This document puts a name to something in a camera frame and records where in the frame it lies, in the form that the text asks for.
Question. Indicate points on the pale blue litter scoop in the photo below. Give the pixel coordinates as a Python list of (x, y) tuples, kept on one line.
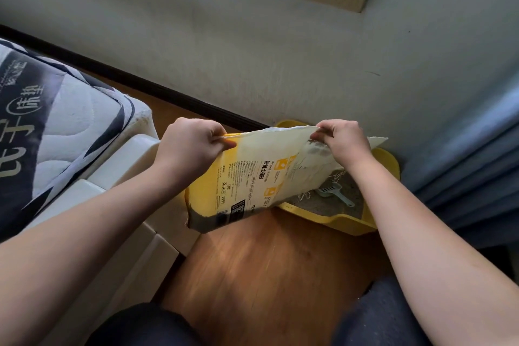
[(334, 191)]

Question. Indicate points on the person's left hand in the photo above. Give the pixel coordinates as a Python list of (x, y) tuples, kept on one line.
[(190, 151)]

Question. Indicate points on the blue pleated curtain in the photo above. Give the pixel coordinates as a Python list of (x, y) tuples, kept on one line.
[(474, 163)]

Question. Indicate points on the person's right forearm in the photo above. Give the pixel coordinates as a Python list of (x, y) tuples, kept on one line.
[(438, 260)]

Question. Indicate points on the yellow litter box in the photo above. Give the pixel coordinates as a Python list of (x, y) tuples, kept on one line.
[(381, 163)]

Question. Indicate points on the person's left forearm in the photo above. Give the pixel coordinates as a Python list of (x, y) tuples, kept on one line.
[(73, 244)]

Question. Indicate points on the white quilted mattress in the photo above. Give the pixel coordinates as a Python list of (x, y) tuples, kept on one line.
[(48, 135)]

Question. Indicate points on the black trousers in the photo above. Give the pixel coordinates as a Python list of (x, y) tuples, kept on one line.
[(142, 325)]

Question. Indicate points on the white cat litter bag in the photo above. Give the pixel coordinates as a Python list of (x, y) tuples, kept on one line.
[(259, 171)]

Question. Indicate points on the dark baseboard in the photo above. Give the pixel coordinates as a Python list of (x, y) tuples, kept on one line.
[(121, 78)]

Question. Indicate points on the person's right hand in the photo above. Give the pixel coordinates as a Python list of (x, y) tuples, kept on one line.
[(344, 143)]

